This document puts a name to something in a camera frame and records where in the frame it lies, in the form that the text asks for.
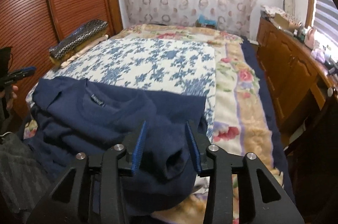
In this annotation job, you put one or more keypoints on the cream folded cloth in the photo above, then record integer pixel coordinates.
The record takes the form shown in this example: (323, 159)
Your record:
(83, 51)

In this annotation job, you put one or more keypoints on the dark patterned folded cloth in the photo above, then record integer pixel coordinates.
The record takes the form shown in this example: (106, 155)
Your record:
(91, 26)

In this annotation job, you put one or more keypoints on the pink kettle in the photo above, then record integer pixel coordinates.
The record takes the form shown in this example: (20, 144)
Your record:
(310, 38)

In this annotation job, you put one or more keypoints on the red louvered wardrobe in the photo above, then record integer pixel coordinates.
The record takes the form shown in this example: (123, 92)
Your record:
(31, 27)

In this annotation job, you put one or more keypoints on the floral bed blanket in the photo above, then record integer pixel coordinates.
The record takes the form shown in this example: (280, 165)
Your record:
(244, 118)

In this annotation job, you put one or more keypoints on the striped window blind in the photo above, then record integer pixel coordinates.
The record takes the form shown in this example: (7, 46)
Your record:
(325, 19)

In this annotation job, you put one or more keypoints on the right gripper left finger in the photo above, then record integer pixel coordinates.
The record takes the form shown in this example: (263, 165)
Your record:
(89, 190)

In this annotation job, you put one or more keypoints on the blue item at bedhead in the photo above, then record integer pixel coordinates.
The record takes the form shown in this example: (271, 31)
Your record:
(202, 21)

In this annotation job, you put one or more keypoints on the wooden sideboard cabinet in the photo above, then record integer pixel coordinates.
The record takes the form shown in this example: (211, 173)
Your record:
(298, 83)

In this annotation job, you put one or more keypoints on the navy printed t-shirt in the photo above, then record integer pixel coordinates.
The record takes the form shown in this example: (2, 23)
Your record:
(166, 175)

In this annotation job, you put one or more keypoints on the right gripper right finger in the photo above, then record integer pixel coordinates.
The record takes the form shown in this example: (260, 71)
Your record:
(261, 198)

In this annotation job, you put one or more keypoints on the person left hand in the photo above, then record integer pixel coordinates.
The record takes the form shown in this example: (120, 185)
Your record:
(11, 95)

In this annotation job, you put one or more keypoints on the cardboard box on cabinet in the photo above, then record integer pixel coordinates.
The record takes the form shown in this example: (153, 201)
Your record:
(286, 21)

